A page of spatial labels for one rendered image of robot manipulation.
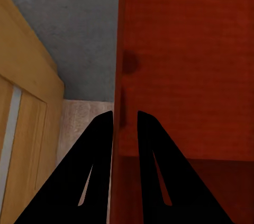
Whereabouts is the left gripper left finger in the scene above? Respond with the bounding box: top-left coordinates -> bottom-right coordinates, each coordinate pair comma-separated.
15,111 -> 114,224

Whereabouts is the storage box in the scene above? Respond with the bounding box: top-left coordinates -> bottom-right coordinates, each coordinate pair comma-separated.
110,0 -> 254,224

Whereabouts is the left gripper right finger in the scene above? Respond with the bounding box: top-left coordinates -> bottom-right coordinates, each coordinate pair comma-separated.
137,111 -> 234,224

